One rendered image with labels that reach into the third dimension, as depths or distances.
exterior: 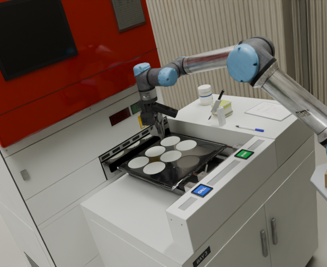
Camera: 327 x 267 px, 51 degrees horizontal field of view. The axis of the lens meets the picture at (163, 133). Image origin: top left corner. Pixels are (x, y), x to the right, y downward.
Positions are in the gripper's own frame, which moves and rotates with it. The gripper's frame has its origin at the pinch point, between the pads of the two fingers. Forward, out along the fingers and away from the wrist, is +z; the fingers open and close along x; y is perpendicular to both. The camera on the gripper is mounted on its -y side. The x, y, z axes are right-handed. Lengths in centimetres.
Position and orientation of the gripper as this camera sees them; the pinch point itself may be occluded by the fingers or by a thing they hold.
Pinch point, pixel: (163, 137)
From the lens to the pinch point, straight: 159.3
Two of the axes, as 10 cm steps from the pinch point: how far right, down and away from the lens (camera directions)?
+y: -9.5, 0.9, 3.0
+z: 2.2, 8.8, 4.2
